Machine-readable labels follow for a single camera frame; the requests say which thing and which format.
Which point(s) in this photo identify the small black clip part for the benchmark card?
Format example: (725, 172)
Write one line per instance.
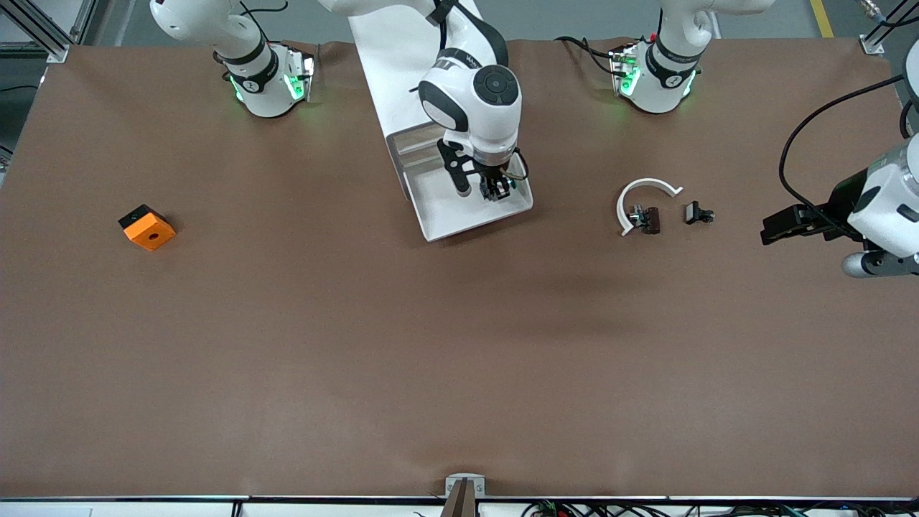
(695, 213)

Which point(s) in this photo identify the brown table cover sheet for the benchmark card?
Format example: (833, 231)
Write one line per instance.
(459, 359)

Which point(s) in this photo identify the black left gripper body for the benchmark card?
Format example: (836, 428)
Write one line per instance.
(846, 195)

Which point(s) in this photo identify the aluminium frame profile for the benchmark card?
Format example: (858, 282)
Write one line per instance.
(50, 29)
(879, 39)

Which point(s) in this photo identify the grey metal bracket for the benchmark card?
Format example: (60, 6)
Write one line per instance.
(465, 480)

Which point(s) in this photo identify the small brown connector part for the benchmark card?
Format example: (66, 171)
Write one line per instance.
(650, 219)

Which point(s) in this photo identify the orange and black block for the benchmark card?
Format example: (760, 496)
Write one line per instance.
(149, 230)

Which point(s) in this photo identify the white table edge rail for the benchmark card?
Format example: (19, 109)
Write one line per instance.
(143, 508)

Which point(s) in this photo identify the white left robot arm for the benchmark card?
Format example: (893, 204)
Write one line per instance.
(664, 79)

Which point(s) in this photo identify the green push button switch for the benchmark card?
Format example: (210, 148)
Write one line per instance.
(507, 189)

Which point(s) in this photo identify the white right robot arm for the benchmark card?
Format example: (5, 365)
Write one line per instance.
(474, 108)

